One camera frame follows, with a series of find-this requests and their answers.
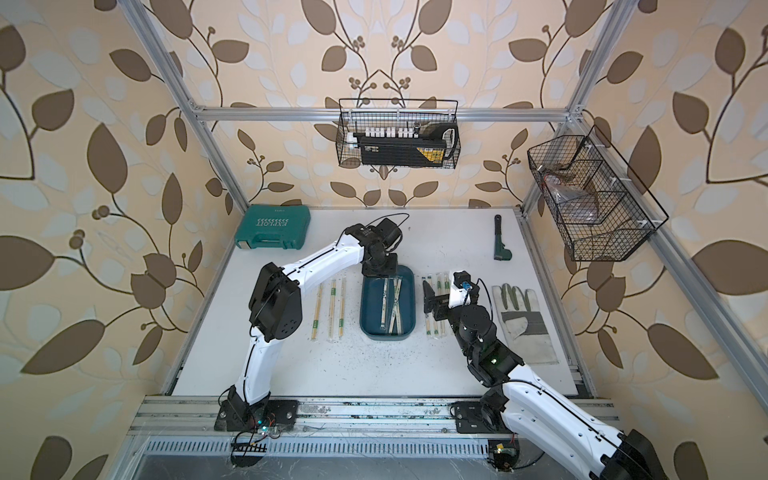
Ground black power supply box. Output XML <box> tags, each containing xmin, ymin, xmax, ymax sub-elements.
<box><xmin>357</xmin><ymin>136</ymin><xmax>455</xmax><ymax>168</ymax></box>

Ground black wire basket right wall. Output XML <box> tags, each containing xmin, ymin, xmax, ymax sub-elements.
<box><xmin>527</xmin><ymin>126</ymin><xmax>669</xmax><ymax>262</ymax></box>

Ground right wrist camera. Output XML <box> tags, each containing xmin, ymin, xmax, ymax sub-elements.
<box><xmin>448</xmin><ymin>271</ymin><xmax>479</xmax><ymax>308</ymax></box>

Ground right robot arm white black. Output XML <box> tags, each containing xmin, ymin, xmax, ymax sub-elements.
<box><xmin>422</xmin><ymin>271</ymin><xmax>667</xmax><ymax>479</ymax></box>

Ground wrapped chopsticks in box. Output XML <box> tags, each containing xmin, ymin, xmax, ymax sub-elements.
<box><xmin>380</xmin><ymin>276</ymin><xmax>404</xmax><ymax>335</ymax></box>

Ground white grey work glove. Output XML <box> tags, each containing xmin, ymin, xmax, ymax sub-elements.
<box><xmin>492</xmin><ymin>283</ymin><xmax>558</xmax><ymax>365</ymax></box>

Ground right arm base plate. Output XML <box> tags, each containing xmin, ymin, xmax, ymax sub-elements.
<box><xmin>449</xmin><ymin>400</ymin><xmax>511</xmax><ymax>435</ymax></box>

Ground chopsticks pair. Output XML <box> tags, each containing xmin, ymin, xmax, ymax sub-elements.
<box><xmin>328</xmin><ymin>278</ymin><xmax>337</xmax><ymax>340</ymax></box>
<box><xmin>435</xmin><ymin>273</ymin><xmax>446</xmax><ymax>338</ymax></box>
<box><xmin>422</xmin><ymin>275</ymin><xmax>438</xmax><ymax>337</ymax></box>
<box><xmin>338</xmin><ymin>276</ymin><xmax>347</xmax><ymax>339</ymax></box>
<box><xmin>443</xmin><ymin>272</ymin><xmax>457</xmax><ymax>335</ymax></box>
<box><xmin>310</xmin><ymin>283</ymin><xmax>324</xmax><ymax>341</ymax></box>

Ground teal plastic storage box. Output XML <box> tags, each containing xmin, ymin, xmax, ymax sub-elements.
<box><xmin>359</xmin><ymin>265</ymin><xmax>416</xmax><ymax>341</ymax></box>

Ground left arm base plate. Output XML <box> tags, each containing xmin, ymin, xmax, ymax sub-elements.
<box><xmin>214</xmin><ymin>396</ymin><xmax>299</xmax><ymax>432</ymax></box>

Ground plastic bag in basket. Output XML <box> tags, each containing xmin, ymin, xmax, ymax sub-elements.
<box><xmin>544</xmin><ymin>173</ymin><xmax>597</xmax><ymax>216</ymax></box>

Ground black wire basket back wall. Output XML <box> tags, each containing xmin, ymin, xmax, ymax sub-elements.
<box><xmin>335</xmin><ymin>97</ymin><xmax>461</xmax><ymax>169</ymax></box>

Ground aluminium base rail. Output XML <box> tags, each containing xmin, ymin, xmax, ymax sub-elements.
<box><xmin>128</xmin><ymin>396</ymin><xmax>524</xmax><ymax>459</ymax></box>

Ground green black hand tool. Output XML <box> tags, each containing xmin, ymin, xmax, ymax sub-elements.
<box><xmin>494</xmin><ymin>214</ymin><xmax>512</xmax><ymax>261</ymax></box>

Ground black wire basket wall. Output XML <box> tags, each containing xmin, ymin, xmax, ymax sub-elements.
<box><xmin>527</xmin><ymin>126</ymin><xmax>669</xmax><ymax>262</ymax></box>
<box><xmin>335</xmin><ymin>97</ymin><xmax>461</xmax><ymax>169</ymax></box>

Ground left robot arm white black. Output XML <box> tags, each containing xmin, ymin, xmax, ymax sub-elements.
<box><xmin>221</xmin><ymin>216</ymin><xmax>402</xmax><ymax>429</ymax></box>

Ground green plastic tool case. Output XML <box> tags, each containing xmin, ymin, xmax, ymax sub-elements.
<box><xmin>234</xmin><ymin>205</ymin><xmax>311</xmax><ymax>250</ymax></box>

